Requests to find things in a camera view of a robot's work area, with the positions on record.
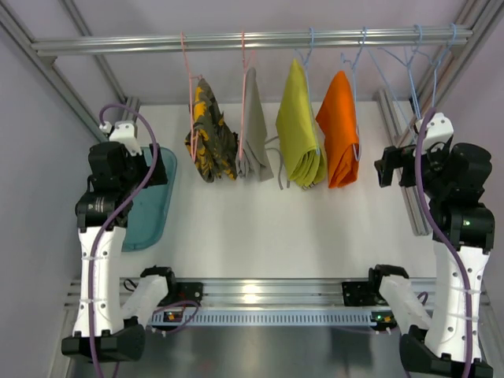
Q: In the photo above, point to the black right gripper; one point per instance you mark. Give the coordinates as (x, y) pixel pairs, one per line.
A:
(405, 167)

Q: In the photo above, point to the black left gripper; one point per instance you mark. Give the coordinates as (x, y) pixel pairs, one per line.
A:
(156, 170)

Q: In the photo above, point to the camouflage trousers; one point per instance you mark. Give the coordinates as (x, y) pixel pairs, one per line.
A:
(216, 146)

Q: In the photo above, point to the pink wire hanger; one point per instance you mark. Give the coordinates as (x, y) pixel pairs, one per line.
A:
(190, 78)
(246, 62)

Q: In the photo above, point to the grey trousers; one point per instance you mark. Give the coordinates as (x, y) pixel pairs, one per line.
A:
(255, 160)

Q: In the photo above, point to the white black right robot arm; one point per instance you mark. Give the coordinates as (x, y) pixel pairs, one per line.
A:
(444, 342)

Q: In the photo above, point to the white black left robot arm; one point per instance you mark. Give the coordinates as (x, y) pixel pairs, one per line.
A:
(106, 330)

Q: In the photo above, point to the orange trousers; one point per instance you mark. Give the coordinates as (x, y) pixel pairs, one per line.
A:
(337, 120)

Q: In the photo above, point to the yellow-green trousers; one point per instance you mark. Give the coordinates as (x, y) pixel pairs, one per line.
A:
(300, 142)

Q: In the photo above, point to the blue hanger under orange trousers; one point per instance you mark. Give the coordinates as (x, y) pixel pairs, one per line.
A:
(353, 64)

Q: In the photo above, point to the blue hanger under yellow trousers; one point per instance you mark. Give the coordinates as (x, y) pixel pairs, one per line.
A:
(305, 63)

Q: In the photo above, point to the teal plastic bin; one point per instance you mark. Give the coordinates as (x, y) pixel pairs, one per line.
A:
(147, 219)

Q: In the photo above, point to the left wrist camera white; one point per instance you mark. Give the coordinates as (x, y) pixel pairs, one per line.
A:
(124, 132)

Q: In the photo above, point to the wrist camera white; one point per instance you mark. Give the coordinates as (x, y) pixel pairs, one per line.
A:
(438, 130)
(124, 132)

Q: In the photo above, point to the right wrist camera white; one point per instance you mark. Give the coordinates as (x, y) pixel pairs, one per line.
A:
(438, 130)

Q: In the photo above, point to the right aluminium frame post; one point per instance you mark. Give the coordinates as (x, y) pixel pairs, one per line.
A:
(454, 173)

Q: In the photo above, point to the empty blue wire hanger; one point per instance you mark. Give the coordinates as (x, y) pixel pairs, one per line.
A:
(408, 62)

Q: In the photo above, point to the aluminium hanging rail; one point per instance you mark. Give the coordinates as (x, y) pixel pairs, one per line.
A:
(252, 39)

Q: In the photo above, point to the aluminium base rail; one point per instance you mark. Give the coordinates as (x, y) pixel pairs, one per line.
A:
(278, 293)

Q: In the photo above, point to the slotted cable duct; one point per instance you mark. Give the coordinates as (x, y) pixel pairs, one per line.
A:
(298, 317)

